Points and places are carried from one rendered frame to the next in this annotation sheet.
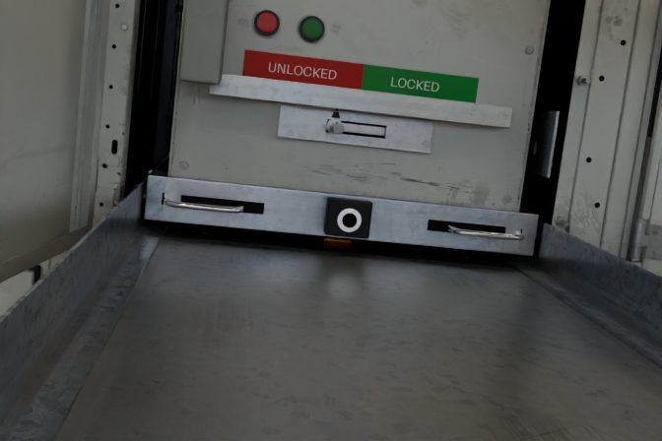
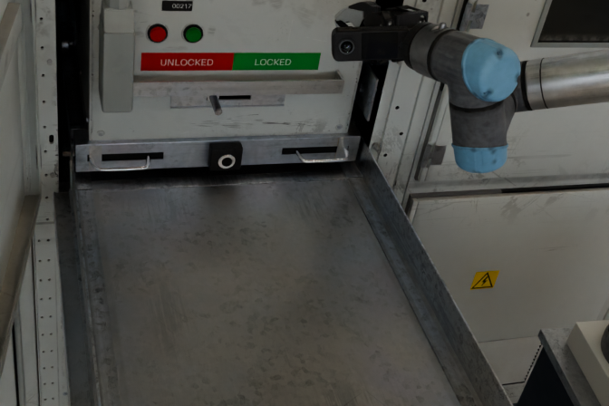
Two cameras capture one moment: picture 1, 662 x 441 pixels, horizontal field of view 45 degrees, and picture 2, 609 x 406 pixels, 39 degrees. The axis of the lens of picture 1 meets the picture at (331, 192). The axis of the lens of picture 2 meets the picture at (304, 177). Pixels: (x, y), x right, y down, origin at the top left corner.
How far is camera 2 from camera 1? 0.82 m
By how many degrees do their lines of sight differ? 32
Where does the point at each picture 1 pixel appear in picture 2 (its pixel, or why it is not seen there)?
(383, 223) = (250, 154)
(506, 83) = not seen: hidden behind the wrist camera
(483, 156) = (323, 101)
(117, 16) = (43, 54)
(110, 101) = (44, 111)
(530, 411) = (339, 384)
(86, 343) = (107, 373)
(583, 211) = (391, 138)
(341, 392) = (246, 389)
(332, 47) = (209, 43)
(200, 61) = (117, 101)
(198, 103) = not seen: hidden behind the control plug
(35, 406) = not seen: outside the picture
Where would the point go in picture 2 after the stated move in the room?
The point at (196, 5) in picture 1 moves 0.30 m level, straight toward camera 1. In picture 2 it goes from (111, 65) to (150, 182)
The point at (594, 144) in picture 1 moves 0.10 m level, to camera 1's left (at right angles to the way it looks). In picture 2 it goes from (401, 97) to (350, 94)
